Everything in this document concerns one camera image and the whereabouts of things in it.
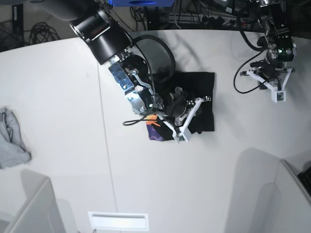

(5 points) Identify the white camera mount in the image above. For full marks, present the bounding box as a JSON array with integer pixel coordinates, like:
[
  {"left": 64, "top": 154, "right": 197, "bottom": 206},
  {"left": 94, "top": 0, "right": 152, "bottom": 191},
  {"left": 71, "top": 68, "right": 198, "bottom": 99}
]
[
  {"left": 158, "top": 96, "right": 212, "bottom": 143},
  {"left": 240, "top": 67, "right": 295, "bottom": 103}
]

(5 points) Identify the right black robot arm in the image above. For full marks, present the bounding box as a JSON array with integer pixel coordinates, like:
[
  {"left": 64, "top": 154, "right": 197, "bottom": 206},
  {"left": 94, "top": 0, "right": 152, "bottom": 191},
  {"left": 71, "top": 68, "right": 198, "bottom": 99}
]
[{"left": 31, "top": 0, "right": 196, "bottom": 122}]

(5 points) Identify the white power strip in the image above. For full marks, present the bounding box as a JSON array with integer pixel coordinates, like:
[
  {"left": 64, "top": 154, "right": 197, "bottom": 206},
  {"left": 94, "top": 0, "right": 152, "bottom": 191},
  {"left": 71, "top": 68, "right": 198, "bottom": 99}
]
[{"left": 167, "top": 13, "right": 253, "bottom": 29}]

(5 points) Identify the grey crumpled garment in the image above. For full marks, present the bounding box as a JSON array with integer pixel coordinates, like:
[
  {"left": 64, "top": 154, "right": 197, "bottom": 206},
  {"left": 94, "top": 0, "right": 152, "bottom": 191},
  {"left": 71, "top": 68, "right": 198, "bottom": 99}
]
[{"left": 0, "top": 107, "right": 32, "bottom": 169}]

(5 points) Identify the black T-shirt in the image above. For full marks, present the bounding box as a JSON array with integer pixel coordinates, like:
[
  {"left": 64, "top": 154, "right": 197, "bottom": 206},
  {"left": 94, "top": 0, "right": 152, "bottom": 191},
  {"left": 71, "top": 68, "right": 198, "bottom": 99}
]
[{"left": 146, "top": 72, "right": 215, "bottom": 142}]

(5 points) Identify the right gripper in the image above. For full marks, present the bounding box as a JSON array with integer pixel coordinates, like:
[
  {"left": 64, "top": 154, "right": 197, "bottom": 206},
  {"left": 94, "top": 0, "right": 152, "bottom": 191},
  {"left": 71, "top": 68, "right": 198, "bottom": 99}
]
[{"left": 160, "top": 86, "right": 194, "bottom": 121}]

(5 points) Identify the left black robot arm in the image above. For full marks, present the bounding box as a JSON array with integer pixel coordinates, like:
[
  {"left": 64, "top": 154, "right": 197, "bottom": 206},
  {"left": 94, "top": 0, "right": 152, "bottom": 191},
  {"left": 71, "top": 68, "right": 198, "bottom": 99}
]
[{"left": 233, "top": 0, "right": 297, "bottom": 98}]

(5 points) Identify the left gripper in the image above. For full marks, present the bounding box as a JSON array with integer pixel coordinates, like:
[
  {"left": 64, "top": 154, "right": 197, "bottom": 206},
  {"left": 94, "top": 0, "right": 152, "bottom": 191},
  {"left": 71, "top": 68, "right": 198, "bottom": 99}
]
[{"left": 250, "top": 59, "right": 287, "bottom": 80}]

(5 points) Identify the blue box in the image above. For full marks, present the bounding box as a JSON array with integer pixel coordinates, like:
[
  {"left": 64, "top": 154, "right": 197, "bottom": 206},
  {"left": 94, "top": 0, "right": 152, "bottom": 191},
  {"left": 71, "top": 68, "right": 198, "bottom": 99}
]
[{"left": 107, "top": 0, "right": 175, "bottom": 7}]

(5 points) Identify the black keyboard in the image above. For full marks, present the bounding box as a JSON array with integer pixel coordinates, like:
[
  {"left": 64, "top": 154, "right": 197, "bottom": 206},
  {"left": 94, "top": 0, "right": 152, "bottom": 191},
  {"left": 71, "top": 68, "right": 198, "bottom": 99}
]
[{"left": 298, "top": 167, "right": 311, "bottom": 195}]

